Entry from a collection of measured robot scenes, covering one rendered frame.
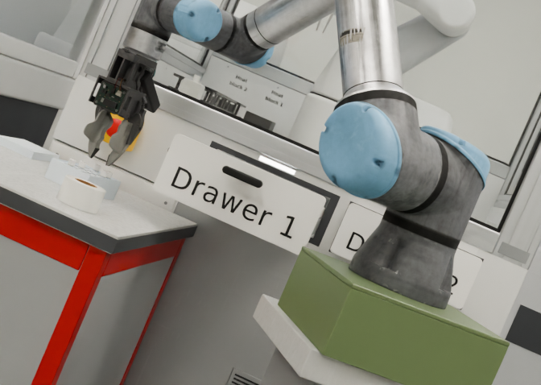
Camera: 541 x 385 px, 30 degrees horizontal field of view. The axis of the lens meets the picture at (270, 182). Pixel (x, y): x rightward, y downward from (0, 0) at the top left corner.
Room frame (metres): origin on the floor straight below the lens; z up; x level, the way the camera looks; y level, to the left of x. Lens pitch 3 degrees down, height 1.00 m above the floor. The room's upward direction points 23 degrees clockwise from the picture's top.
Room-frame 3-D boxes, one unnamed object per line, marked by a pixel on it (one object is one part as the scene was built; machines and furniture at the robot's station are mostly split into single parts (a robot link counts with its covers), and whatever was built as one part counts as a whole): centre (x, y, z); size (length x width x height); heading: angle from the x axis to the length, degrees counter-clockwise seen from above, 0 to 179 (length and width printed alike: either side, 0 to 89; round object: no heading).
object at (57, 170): (1.84, 0.32, 0.78); 0.12 x 0.08 x 0.04; 161
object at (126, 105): (1.87, 0.32, 0.97); 0.09 x 0.08 x 0.12; 161
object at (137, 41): (1.88, 0.31, 1.05); 0.08 x 0.08 x 0.05
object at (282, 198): (1.77, 0.04, 0.87); 0.29 x 0.02 x 0.11; 83
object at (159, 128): (2.56, -0.10, 0.87); 1.02 x 0.95 x 0.14; 83
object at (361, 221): (2.04, -0.31, 0.87); 0.29 x 0.02 x 0.11; 83
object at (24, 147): (2.04, 0.48, 0.77); 0.13 x 0.09 x 0.02; 169
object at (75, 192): (1.63, 0.27, 0.78); 0.07 x 0.07 x 0.04
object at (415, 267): (1.46, -0.23, 0.91); 0.15 x 0.15 x 0.10
